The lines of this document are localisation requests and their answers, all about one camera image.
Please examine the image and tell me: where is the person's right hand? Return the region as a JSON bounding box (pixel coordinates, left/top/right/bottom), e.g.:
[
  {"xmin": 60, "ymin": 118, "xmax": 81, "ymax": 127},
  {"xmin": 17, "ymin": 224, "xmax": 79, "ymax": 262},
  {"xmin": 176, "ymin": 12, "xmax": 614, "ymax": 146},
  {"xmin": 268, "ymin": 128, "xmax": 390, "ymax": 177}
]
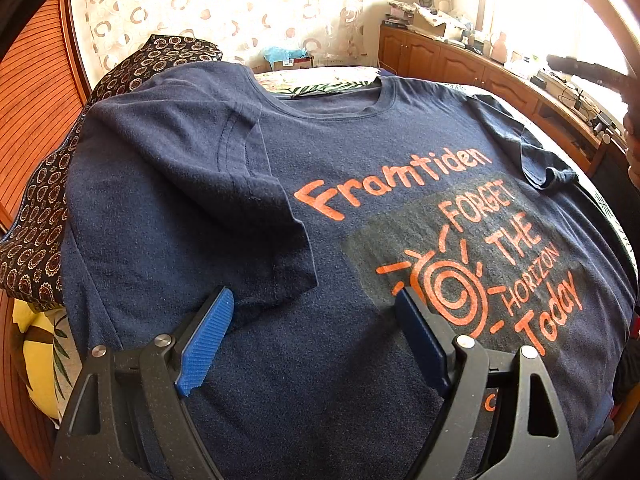
[{"xmin": 621, "ymin": 72, "xmax": 640, "ymax": 186}]

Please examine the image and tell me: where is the navy t-shirt with orange print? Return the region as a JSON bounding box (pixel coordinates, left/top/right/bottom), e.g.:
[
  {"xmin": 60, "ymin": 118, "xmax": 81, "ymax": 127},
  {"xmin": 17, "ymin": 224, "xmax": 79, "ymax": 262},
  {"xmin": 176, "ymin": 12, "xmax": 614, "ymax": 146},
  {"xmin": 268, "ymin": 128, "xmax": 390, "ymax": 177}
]
[{"xmin": 60, "ymin": 60, "xmax": 638, "ymax": 480}]

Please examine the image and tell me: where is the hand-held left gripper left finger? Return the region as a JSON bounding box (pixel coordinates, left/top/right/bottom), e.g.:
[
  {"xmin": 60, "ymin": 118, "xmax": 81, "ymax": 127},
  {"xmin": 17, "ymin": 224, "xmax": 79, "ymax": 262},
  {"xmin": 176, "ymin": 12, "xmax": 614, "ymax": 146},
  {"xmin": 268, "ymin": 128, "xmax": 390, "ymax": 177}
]
[{"xmin": 50, "ymin": 285, "xmax": 236, "ymax": 480}]

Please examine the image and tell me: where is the white patterned curtain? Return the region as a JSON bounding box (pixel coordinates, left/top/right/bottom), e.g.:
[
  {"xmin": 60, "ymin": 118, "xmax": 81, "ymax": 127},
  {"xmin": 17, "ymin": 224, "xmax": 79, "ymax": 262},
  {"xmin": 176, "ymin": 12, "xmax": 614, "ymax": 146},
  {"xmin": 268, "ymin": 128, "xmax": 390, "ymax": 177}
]
[{"xmin": 67, "ymin": 0, "xmax": 481, "ymax": 73}]

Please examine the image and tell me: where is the cardboard box with blue contents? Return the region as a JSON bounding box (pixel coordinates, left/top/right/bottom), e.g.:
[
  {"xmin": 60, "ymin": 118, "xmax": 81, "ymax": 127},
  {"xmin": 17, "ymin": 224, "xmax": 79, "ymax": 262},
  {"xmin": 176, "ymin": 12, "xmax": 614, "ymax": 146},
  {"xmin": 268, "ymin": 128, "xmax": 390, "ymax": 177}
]
[{"xmin": 260, "ymin": 45, "xmax": 316, "ymax": 73}]

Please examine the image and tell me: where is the bright window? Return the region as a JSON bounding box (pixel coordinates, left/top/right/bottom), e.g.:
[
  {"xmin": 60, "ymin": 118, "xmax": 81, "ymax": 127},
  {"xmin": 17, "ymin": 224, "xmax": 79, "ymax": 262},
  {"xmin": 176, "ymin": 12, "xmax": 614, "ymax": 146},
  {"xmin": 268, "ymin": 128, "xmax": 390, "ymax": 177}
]
[{"xmin": 487, "ymin": 0, "xmax": 631, "ymax": 76}]

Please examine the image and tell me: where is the dark patterned pillow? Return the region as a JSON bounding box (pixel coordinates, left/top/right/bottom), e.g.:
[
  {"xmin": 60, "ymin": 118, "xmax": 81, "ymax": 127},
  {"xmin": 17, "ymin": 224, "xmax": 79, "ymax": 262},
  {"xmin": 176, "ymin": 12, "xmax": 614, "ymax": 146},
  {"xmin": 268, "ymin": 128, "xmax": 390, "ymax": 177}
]
[{"xmin": 0, "ymin": 35, "xmax": 223, "ymax": 306}]

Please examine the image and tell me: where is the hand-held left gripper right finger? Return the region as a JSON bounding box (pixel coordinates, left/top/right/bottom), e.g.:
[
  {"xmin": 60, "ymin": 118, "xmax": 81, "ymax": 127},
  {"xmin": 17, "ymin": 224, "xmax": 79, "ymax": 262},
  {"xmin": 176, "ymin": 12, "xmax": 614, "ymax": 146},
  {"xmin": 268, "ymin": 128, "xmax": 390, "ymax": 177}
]
[{"xmin": 392, "ymin": 286, "xmax": 576, "ymax": 480}]

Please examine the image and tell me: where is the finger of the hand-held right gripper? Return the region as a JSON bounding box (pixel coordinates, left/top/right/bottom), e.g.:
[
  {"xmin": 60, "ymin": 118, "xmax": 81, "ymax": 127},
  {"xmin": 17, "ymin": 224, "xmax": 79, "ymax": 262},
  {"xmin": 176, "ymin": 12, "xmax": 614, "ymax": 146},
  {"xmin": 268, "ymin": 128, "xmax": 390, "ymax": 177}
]
[{"xmin": 546, "ymin": 54, "xmax": 632, "ymax": 92}]

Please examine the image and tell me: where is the wooden slatted headboard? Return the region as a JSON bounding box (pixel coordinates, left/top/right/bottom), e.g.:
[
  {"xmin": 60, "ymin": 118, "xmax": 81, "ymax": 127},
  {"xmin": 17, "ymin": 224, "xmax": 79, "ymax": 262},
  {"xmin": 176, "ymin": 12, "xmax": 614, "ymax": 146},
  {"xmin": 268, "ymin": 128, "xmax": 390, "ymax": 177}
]
[{"xmin": 0, "ymin": 0, "xmax": 96, "ymax": 480}]

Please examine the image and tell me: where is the wooden cabinet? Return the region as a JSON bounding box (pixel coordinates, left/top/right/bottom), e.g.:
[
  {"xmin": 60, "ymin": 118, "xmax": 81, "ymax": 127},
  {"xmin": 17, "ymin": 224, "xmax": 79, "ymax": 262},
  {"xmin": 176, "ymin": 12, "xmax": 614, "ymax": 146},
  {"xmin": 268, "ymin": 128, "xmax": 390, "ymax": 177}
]
[{"xmin": 377, "ymin": 25, "xmax": 616, "ymax": 161}]

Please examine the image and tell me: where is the pile of papers and boxes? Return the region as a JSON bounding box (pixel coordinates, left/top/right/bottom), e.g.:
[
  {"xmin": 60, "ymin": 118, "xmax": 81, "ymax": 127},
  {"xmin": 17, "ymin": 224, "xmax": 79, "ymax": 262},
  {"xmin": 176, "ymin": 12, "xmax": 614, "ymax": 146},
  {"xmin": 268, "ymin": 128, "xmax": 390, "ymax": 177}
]
[{"xmin": 382, "ymin": 0, "xmax": 476, "ymax": 42}]

